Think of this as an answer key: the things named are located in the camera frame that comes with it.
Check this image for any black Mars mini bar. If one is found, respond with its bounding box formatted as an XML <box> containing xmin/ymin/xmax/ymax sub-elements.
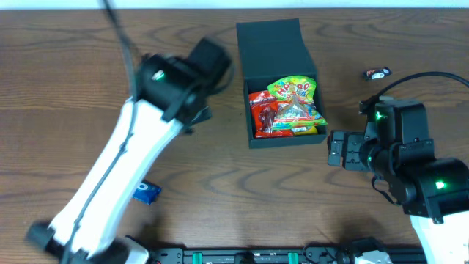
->
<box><xmin>363</xmin><ymin>67</ymin><xmax>392</xmax><ymax>81</ymax></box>

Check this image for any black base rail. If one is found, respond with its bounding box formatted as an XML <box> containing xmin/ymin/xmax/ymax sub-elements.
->
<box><xmin>148</xmin><ymin>238</ymin><xmax>427</xmax><ymax>264</ymax></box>

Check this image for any red candy bag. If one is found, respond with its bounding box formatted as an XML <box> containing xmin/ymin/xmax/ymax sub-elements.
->
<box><xmin>248</xmin><ymin>90</ymin><xmax>294</xmax><ymax>139</ymax></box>

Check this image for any green Haribo gummy bag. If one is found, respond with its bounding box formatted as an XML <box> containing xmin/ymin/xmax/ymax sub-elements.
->
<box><xmin>267</xmin><ymin>76</ymin><xmax>328</xmax><ymax>130</ymax></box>

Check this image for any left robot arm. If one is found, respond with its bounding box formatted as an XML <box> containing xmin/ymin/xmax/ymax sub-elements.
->
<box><xmin>26</xmin><ymin>37</ymin><xmax>232</xmax><ymax>263</ymax></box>

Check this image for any blue Oreo cookie pack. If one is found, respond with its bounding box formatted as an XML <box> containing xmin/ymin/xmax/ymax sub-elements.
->
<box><xmin>132</xmin><ymin>180</ymin><xmax>162</xmax><ymax>205</ymax></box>

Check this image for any black gift box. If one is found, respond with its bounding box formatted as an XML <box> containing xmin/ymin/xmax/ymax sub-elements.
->
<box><xmin>236</xmin><ymin>18</ymin><xmax>328</xmax><ymax>149</ymax></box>

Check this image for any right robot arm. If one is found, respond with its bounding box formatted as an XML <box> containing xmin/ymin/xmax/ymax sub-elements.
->
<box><xmin>328</xmin><ymin>97</ymin><xmax>468</xmax><ymax>263</ymax></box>

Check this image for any yellow sweets bag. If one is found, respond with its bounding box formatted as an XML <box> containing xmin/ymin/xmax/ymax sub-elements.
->
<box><xmin>291</xmin><ymin>126</ymin><xmax>318</xmax><ymax>136</ymax></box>

